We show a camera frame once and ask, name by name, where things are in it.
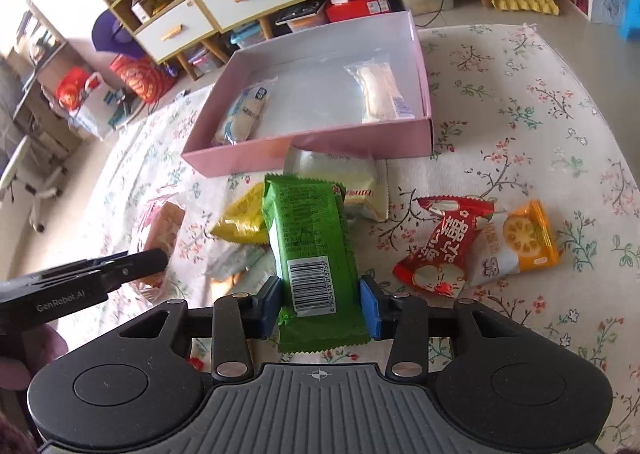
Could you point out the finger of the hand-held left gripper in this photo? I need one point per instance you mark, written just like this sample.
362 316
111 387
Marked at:
142 266

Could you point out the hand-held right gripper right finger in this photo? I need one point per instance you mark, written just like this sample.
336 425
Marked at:
372 309

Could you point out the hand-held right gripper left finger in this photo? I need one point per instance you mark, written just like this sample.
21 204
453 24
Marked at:
270 306

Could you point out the clear-wrapped brown cake packet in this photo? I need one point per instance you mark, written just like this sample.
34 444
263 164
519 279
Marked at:
162 229

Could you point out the yellow snack packet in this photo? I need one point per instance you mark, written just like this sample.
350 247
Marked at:
240 219

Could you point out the red snack packet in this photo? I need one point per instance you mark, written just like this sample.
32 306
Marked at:
440 244

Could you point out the white red-label snack packet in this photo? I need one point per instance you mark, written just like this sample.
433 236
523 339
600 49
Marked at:
360 184

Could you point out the pink cardboard box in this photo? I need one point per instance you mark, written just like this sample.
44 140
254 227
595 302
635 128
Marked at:
240 159

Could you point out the orange white snack packet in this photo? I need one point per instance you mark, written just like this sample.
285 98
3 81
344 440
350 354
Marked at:
530 239

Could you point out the person's left hand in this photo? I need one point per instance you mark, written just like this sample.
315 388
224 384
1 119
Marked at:
30 354

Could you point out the pale green snack packet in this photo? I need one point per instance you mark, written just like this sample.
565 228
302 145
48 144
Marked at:
240 261

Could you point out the white office chair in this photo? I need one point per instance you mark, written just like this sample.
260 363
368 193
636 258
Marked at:
25 174

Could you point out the white shopping bag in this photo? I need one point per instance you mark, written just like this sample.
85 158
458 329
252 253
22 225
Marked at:
100 114

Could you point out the white blue snack packet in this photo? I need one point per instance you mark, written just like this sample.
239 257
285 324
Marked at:
245 112

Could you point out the red gift bag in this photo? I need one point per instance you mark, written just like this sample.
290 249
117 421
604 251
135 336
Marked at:
142 79

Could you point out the red plastic bag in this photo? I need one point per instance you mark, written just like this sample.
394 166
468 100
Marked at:
75 87

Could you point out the purple hat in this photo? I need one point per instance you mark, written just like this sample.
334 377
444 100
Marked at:
112 32

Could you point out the blue storage bin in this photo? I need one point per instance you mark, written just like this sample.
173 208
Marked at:
250 37

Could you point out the red box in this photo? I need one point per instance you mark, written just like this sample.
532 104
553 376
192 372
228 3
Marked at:
357 9

